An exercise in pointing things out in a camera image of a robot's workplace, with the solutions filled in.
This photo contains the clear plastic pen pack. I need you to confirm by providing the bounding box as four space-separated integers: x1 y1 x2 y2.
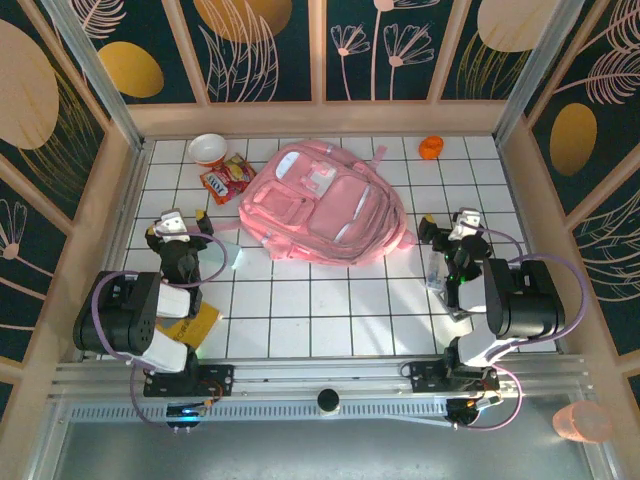
424 249 449 291

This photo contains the yellow packet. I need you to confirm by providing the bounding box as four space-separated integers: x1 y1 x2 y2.
154 299 222 351

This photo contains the pink backpack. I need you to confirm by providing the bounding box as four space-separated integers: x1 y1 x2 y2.
212 140 415 267

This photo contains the red snack packet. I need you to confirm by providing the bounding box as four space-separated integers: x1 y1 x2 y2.
199 153 257 206

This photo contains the white bowl orange rim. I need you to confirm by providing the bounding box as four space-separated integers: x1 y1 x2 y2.
187 133 228 168

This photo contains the black round knob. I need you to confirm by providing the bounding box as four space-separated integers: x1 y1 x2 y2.
316 387 341 417

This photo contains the pink plastic cup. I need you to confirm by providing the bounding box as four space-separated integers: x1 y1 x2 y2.
552 399 614 444

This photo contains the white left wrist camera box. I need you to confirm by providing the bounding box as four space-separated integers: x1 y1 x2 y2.
152 209 189 244

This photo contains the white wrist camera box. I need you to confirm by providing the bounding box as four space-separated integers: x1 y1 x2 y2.
152 209 189 244
447 208 485 242

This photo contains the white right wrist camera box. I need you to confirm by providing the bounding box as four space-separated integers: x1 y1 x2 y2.
447 208 485 242

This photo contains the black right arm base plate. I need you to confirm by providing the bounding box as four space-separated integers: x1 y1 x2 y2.
399 359 501 394

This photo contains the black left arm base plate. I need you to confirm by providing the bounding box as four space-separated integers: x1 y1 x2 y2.
143 363 235 399

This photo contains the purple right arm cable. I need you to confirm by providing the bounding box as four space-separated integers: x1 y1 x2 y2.
452 227 589 431

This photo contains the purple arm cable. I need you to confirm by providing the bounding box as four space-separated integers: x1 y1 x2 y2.
452 227 589 431
92 229 231 431

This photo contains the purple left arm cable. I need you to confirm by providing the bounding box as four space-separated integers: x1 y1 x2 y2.
92 229 231 431

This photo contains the aluminium frame post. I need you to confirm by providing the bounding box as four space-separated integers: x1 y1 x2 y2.
39 0 147 154
492 0 591 144

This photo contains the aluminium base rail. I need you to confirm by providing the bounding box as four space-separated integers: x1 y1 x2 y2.
49 354 596 399

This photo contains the slotted grey cable duct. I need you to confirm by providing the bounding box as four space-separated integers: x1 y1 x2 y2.
67 399 451 427

